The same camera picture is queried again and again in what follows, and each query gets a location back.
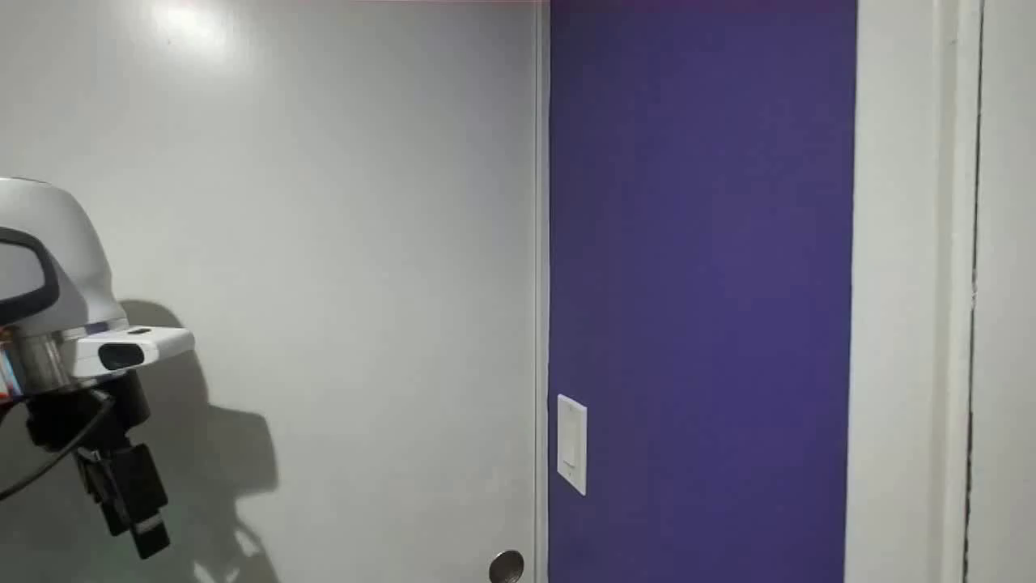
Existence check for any thin black camera cable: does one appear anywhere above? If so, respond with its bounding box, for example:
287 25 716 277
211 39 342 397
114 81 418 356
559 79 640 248
0 397 117 506

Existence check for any narrow white door trim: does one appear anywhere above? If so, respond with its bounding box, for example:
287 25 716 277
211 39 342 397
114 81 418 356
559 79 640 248
531 0 555 583

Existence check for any plain white door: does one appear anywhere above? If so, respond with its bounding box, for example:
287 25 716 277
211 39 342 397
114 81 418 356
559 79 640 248
966 0 1036 583

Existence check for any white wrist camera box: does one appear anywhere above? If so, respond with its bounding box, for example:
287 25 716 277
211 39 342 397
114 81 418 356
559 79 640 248
68 323 198 382

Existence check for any white light switch plate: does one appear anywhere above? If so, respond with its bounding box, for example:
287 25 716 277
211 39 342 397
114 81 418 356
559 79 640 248
555 391 593 500

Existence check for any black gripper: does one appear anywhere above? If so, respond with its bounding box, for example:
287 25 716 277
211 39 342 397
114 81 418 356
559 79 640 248
24 370 175 564

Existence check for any wide white door frame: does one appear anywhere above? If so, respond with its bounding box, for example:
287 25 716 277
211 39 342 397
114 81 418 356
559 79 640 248
843 0 983 583

